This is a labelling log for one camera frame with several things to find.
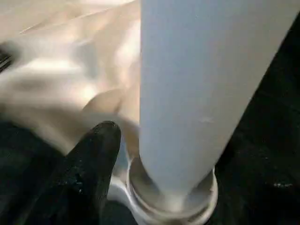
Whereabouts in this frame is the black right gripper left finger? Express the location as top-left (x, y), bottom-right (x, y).
top-left (14, 120), bottom-right (122, 225)

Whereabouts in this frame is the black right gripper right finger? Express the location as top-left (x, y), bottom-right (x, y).
top-left (207, 140), bottom-right (300, 225)

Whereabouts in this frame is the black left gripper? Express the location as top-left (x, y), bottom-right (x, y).
top-left (0, 41), bottom-right (18, 71)

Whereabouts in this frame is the white plastic table top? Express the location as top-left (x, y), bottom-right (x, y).
top-left (0, 0), bottom-right (220, 225)

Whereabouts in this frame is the white plastic table leg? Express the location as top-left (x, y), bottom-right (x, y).
top-left (138, 0), bottom-right (300, 207)

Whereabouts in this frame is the black mat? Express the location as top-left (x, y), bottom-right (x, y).
top-left (0, 14), bottom-right (300, 225)

